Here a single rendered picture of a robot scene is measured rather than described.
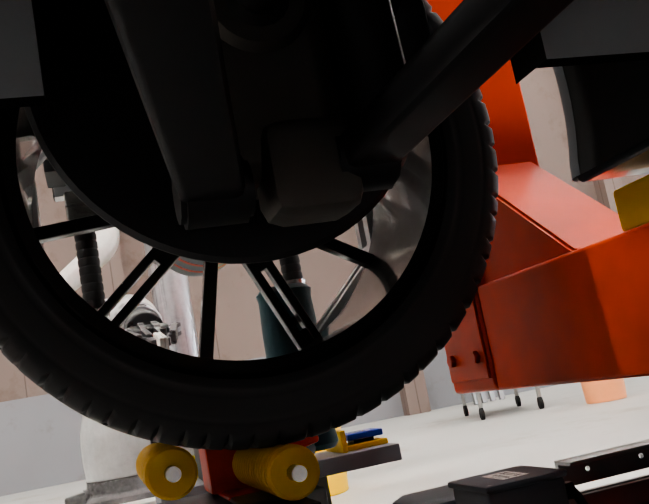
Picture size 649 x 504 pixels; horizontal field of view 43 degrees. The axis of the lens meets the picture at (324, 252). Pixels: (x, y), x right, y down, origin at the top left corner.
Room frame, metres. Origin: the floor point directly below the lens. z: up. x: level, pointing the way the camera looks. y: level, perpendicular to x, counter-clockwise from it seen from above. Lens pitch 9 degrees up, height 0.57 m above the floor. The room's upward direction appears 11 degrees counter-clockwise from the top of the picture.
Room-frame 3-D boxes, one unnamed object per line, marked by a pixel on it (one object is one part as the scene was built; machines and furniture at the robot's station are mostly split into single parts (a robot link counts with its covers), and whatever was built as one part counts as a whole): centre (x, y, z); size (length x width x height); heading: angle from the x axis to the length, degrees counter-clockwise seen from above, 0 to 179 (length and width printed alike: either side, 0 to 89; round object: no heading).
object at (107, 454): (2.08, 0.59, 0.56); 0.18 x 0.16 x 0.22; 112
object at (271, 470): (1.01, 0.11, 0.49); 0.29 x 0.06 x 0.06; 17
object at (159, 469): (1.04, 0.24, 0.51); 0.29 x 0.06 x 0.06; 17
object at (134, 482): (2.07, 0.62, 0.42); 0.22 x 0.18 x 0.06; 113
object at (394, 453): (1.55, 0.16, 0.44); 0.43 x 0.17 x 0.03; 107
